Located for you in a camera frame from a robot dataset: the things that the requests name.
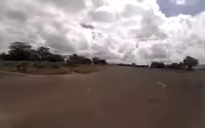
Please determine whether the row of dark trees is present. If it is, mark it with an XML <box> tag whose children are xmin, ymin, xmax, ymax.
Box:
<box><xmin>0</xmin><ymin>41</ymin><xmax>108</xmax><ymax>66</ymax></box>

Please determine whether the lone dark tree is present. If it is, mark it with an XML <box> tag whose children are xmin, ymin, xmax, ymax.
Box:
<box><xmin>182</xmin><ymin>55</ymin><xmax>200</xmax><ymax>71</ymax></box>

